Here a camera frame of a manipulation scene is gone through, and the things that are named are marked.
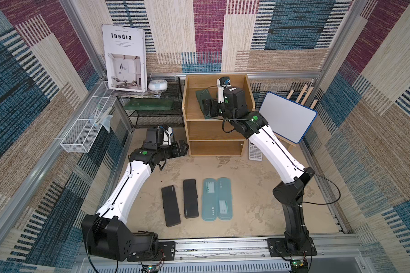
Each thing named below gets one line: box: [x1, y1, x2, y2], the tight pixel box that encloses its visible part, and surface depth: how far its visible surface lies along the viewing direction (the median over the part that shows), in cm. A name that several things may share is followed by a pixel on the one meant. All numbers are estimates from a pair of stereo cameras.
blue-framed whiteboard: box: [258, 91, 318, 144], surface depth 96 cm
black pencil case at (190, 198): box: [183, 178, 199, 219], surface depth 89 cm
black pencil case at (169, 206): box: [161, 184, 182, 228], surface depth 87 cm
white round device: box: [147, 79, 168, 91], surface depth 89 cm
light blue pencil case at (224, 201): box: [216, 177, 233, 221], surface depth 87 cm
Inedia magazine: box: [101, 23, 148, 93], surface depth 80 cm
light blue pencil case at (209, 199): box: [201, 178, 218, 222], surface depth 89 cm
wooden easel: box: [274, 84, 319, 151], surface depth 94 cm
